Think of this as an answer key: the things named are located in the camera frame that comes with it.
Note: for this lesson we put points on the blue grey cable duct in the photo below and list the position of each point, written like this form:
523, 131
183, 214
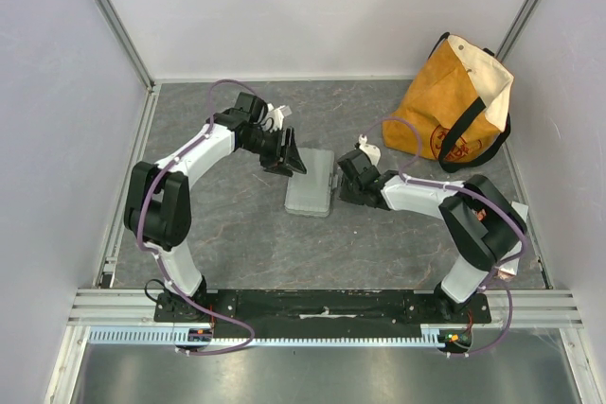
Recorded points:
189, 337

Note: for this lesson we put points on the brown canvas tote bag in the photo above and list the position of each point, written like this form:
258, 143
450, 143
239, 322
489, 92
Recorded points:
456, 110

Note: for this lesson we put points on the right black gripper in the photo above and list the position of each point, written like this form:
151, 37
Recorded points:
347, 182

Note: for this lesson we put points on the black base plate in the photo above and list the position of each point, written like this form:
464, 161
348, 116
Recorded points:
406, 306

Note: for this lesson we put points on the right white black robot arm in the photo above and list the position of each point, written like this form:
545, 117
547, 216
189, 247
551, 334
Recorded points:
485, 227

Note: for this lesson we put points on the orange printed box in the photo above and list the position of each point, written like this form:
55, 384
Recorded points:
481, 214

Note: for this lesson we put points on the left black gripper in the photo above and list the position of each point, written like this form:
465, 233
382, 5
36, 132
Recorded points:
292, 160

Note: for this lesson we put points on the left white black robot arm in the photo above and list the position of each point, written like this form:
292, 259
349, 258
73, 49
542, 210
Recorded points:
158, 206

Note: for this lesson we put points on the grey plastic tool case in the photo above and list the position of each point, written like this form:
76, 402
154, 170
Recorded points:
309, 194

